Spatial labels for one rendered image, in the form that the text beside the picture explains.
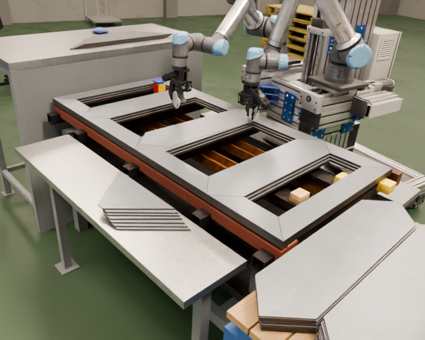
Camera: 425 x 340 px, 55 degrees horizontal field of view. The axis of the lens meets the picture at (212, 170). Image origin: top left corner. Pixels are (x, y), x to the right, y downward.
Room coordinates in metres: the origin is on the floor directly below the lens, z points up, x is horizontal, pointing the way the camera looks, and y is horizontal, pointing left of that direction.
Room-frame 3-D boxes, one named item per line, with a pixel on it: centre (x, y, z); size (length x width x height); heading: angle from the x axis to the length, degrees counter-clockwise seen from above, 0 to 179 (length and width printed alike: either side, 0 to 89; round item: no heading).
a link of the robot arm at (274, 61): (1.93, -0.26, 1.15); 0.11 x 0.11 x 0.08; 6
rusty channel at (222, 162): (1.79, 0.05, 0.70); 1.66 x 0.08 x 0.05; 45
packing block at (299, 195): (1.31, -0.34, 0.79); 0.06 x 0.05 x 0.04; 135
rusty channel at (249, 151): (1.94, -0.09, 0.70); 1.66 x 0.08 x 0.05; 45
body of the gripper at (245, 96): (1.91, -0.16, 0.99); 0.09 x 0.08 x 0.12; 45
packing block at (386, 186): (1.43, -0.71, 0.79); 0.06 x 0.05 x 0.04; 135
